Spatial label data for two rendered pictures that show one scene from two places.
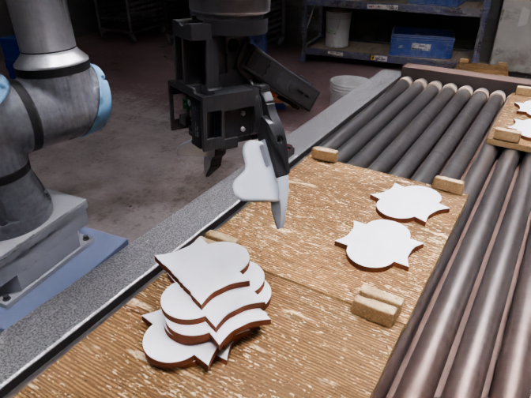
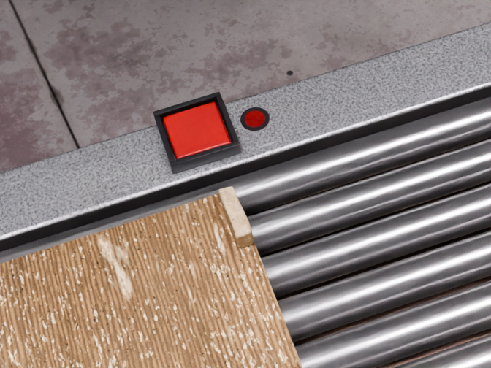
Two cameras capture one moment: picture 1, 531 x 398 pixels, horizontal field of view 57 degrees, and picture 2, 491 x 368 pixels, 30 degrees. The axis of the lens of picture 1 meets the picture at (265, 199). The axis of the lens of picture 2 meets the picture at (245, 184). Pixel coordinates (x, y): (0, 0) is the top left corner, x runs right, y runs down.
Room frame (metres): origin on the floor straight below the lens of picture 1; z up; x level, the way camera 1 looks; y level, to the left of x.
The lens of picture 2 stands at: (0.68, -0.48, 1.71)
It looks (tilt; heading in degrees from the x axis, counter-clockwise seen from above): 57 degrees down; 48
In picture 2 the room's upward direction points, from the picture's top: 9 degrees counter-clockwise
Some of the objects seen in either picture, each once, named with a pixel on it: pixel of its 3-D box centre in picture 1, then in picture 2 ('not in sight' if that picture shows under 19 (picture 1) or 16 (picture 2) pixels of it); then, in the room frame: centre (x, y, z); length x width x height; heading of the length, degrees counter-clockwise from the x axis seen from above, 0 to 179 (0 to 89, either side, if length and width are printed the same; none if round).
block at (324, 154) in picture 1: (325, 154); (236, 217); (0.98, -0.13, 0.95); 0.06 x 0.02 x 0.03; 59
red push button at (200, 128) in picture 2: not in sight; (196, 133); (1.04, -0.02, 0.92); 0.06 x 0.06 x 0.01; 59
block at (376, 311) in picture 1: (374, 310); not in sight; (0.48, -0.15, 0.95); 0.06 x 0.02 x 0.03; 59
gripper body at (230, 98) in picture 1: (223, 80); not in sight; (0.47, 0.04, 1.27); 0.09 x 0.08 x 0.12; 126
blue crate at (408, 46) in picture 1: (421, 42); not in sight; (5.22, -1.64, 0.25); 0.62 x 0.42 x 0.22; 74
